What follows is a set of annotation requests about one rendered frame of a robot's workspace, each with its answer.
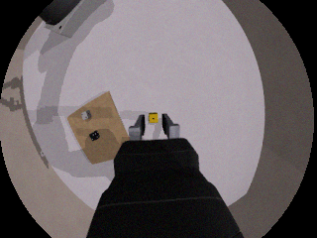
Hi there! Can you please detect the grey die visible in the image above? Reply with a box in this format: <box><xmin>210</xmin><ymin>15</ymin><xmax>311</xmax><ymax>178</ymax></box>
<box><xmin>81</xmin><ymin>110</ymin><xmax>92</xmax><ymax>120</ymax></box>

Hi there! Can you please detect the brown square mat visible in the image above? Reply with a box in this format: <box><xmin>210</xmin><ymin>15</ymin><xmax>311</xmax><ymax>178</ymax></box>
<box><xmin>66</xmin><ymin>91</ymin><xmax>130</xmax><ymax>165</ymax></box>

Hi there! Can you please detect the yellow die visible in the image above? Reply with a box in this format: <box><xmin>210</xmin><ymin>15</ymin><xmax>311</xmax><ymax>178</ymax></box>
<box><xmin>149</xmin><ymin>113</ymin><xmax>158</xmax><ymax>123</ymax></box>

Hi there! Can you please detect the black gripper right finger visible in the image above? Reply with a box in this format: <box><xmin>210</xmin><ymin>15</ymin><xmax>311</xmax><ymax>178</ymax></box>
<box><xmin>161</xmin><ymin>113</ymin><xmax>180</xmax><ymax>139</ymax></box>

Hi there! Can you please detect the black die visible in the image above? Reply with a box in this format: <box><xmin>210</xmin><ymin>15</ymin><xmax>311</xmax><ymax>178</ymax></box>
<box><xmin>89</xmin><ymin>130</ymin><xmax>100</xmax><ymax>141</ymax></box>

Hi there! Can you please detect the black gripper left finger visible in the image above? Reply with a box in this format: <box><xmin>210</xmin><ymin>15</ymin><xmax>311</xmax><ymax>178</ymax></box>
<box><xmin>129</xmin><ymin>114</ymin><xmax>146</xmax><ymax>141</ymax></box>

